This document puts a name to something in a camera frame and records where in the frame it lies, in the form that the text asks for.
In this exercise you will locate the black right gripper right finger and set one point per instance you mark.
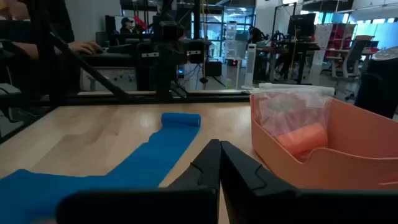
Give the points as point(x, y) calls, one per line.
point(242, 177)

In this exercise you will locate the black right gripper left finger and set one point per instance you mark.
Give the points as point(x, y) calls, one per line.
point(199, 174)

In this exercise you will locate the blue elastic bandage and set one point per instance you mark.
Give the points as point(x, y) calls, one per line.
point(149, 155)

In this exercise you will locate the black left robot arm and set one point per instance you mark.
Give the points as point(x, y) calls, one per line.
point(168, 29)

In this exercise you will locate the person's forearm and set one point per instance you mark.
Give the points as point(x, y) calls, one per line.
point(37, 50)

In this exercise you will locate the orange bandage roll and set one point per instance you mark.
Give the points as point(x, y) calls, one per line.
point(303, 138)

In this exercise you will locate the plastic bag with orange roll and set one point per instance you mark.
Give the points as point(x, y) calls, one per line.
point(289, 109)

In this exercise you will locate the person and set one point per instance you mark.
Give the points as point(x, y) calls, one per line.
point(46, 31)
point(127, 26)
point(256, 35)

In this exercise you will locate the clear stacked containers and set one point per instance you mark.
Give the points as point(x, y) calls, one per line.
point(234, 40)

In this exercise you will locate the white tower fan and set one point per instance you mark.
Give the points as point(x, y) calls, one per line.
point(250, 65)

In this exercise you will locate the person's hand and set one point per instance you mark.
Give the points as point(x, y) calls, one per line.
point(84, 47)

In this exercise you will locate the orange plastic bin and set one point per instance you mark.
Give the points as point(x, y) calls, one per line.
point(357, 140)

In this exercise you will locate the black monitor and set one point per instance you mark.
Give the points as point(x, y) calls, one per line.
point(301, 26)

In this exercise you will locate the grey office chair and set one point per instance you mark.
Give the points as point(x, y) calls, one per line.
point(354, 56)

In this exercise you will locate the black metal table frame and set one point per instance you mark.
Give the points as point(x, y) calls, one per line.
point(124, 98)

